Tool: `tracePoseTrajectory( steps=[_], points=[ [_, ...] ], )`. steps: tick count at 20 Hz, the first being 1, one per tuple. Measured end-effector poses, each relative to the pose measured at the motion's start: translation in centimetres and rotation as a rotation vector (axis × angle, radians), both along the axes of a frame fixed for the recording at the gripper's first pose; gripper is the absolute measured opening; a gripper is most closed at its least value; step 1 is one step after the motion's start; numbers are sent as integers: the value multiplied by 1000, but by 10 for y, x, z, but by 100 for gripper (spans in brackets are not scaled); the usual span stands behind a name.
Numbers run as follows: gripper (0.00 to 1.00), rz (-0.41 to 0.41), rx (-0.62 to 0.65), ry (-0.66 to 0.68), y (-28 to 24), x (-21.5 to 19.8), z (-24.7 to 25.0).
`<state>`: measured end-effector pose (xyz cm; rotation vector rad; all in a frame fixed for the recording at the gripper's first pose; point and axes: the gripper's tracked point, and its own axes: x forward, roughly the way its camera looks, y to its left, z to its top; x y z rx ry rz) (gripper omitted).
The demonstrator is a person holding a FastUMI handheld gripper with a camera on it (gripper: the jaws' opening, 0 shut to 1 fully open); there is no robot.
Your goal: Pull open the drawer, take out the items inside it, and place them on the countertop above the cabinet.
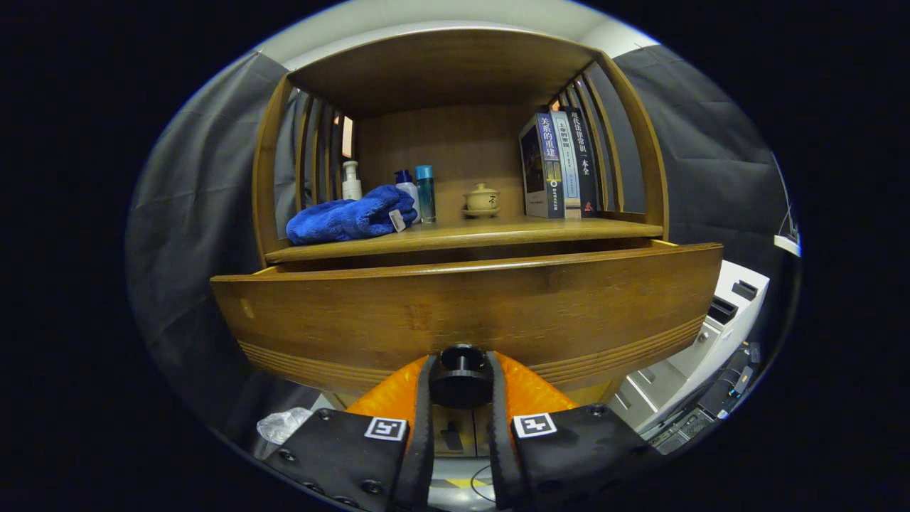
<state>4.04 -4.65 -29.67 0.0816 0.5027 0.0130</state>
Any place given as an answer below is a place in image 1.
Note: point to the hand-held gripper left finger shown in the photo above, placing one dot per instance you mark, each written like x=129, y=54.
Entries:
x=425, y=441

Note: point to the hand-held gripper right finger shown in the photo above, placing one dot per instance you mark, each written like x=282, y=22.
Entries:
x=499, y=448

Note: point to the black drawer knob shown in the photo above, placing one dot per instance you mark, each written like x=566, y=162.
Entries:
x=461, y=377

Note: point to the wooden drawer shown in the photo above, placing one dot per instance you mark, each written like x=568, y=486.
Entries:
x=462, y=306

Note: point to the wooden cabinet door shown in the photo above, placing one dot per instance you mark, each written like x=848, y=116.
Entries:
x=481, y=427
x=444, y=423

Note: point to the wooden countertop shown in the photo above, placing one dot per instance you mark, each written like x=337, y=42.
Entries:
x=498, y=231

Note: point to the wooden cabinet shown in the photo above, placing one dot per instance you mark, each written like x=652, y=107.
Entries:
x=441, y=71

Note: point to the yellow black hazard tape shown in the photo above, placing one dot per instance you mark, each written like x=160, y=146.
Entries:
x=462, y=483

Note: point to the clear plastic bag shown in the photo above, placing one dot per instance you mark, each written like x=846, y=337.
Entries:
x=281, y=425

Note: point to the black electronic box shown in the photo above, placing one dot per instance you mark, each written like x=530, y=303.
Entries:
x=711, y=398

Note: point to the white printer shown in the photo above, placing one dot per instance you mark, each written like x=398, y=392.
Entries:
x=704, y=334

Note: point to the blue towel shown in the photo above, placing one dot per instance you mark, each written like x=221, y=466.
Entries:
x=348, y=217

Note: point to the beige lidded teacup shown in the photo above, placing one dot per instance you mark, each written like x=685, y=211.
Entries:
x=482, y=199

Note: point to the teal bottle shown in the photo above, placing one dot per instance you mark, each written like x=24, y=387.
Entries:
x=425, y=192

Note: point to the white bottle with blue cap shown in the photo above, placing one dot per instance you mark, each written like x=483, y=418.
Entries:
x=407, y=186

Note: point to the white pump bottle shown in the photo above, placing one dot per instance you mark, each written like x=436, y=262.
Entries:
x=351, y=186

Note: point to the book with blue spine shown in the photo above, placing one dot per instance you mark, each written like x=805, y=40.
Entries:
x=540, y=167

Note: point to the book with pale spine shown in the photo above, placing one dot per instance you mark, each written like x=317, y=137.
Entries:
x=567, y=160

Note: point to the book with black spine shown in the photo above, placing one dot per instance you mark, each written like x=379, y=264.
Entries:
x=584, y=156

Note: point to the white shelf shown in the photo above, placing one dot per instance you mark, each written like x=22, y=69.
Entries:
x=788, y=243

